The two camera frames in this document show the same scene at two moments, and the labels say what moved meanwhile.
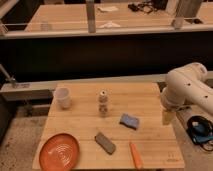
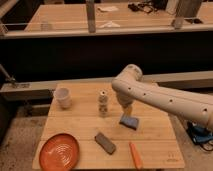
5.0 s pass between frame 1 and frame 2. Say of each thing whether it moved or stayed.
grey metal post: stayed
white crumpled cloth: stayed
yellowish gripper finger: moved
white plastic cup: stayed
